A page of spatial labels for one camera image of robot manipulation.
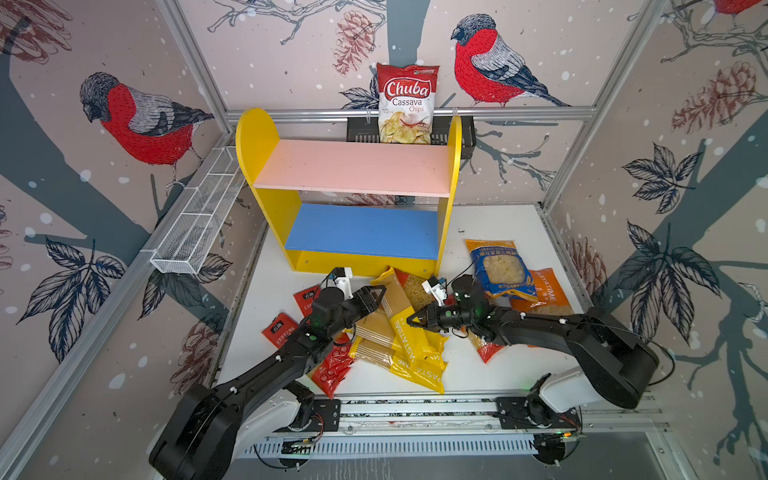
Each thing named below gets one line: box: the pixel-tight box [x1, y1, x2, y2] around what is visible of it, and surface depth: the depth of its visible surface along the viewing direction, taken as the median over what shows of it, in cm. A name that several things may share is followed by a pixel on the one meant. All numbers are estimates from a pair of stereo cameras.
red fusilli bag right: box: [478, 342, 505, 364], surface depth 83 cm
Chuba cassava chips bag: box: [376, 62, 440, 144], surface depth 87 cm
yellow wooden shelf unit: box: [236, 108, 462, 279], surface depth 84 cm
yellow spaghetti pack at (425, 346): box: [371, 267, 449, 368], surface depth 81 cm
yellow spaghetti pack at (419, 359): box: [350, 336, 449, 394], surface depth 81 cm
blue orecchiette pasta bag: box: [465, 239, 538, 302], surface depth 99 cm
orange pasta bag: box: [510, 268, 575, 315], surface depth 93 cm
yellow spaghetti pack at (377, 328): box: [355, 307, 402, 350], surface depth 85 cm
